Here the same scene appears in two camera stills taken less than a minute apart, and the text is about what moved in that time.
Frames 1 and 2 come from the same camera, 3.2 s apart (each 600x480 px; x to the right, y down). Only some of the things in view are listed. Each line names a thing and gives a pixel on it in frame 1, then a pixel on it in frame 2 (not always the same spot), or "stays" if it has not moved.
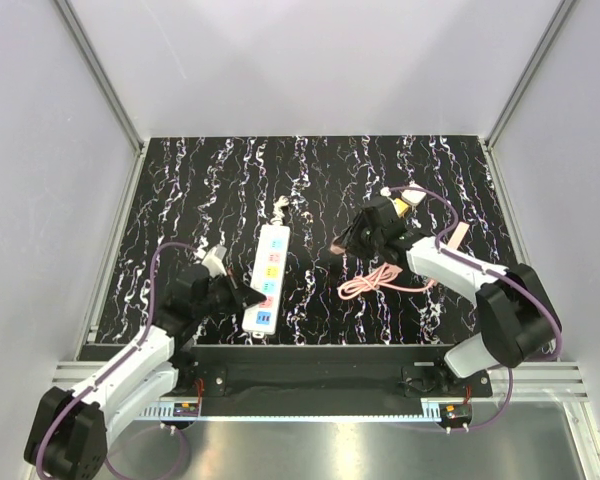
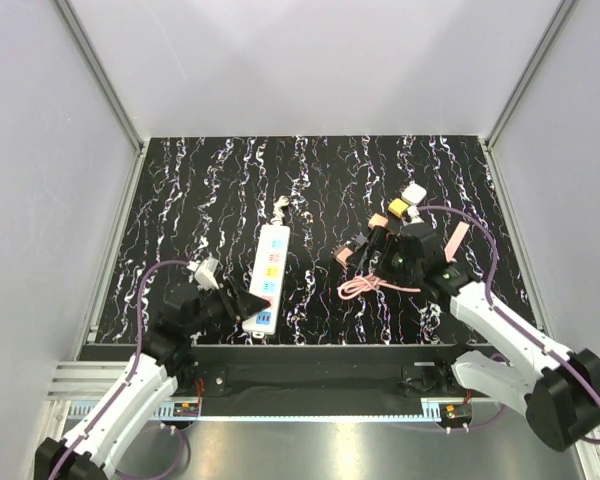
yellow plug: x=401 y=207 stays
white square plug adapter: x=413 y=197 stays
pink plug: x=337 y=250 -> x=343 y=255
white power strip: x=267 y=279 stays
